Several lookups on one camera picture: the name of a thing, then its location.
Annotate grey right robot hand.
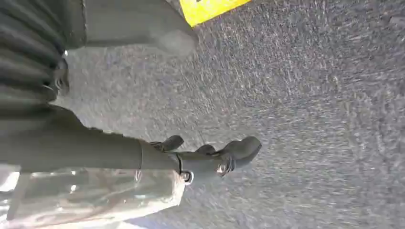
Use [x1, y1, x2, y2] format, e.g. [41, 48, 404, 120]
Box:
[0, 0, 263, 187]

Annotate shiny steel bench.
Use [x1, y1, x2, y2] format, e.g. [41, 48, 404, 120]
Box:
[0, 164, 186, 229]

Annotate ribbed grey right arm sleeve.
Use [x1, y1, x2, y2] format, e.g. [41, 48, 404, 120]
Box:
[0, 0, 69, 106]

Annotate yellow tape strip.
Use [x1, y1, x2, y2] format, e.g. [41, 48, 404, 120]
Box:
[179, 0, 252, 28]

